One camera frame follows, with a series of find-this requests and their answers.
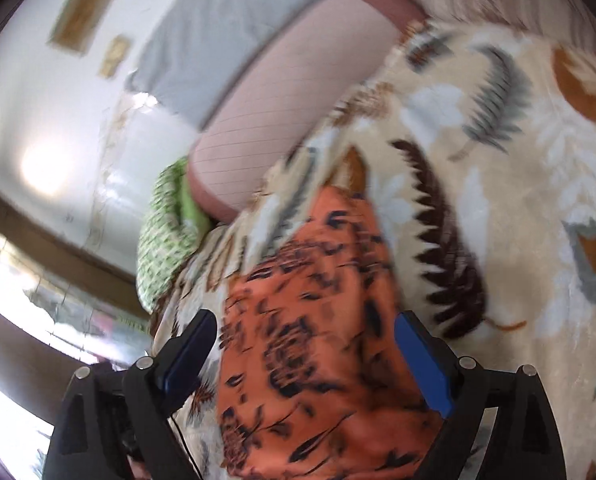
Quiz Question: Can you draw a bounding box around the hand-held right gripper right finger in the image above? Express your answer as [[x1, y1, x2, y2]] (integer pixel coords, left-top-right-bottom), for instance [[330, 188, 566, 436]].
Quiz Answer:
[[394, 310, 568, 480]]

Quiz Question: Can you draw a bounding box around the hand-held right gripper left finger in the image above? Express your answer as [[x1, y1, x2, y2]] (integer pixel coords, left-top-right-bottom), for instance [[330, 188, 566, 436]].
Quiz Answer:
[[42, 309, 219, 480]]

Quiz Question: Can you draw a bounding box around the orange floral printed garment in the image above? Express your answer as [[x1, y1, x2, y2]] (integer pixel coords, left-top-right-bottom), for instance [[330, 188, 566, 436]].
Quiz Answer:
[[215, 184, 448, 480]]

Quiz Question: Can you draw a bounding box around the green patterned pillow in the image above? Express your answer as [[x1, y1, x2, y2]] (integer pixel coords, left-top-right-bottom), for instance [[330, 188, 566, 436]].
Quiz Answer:
[[135, 155, 218, 312]]

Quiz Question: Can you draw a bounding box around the window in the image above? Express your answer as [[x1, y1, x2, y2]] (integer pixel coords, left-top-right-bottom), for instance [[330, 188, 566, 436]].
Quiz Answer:
[[0, 220, 156, 461]]

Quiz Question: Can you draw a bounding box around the beige leaf printed blanket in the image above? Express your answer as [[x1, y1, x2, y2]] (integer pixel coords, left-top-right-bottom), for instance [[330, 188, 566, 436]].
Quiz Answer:
[[148, 19, 596, 480]]

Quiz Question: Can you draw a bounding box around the pink quilted bolster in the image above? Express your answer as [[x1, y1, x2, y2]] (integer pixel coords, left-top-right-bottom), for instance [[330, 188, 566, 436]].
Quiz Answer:
[[185, 0, 429, 225]]

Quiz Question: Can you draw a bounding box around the grey pillow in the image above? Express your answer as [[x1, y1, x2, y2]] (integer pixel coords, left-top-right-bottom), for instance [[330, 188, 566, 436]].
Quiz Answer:
[[127, 0, 361, 132]]

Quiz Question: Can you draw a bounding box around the black cable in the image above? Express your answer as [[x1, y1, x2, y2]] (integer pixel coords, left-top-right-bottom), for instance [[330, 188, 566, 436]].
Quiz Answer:
[[169, 416, 205, 480]]

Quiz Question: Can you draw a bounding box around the small framed wall picture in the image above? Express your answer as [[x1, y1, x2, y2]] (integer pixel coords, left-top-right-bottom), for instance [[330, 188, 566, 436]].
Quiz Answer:
[[97, 35, 132, 79]]

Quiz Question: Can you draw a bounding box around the large framed wall picture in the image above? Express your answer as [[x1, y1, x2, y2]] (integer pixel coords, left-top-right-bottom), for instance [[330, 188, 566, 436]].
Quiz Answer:
[[48, 0, 122, 54]]

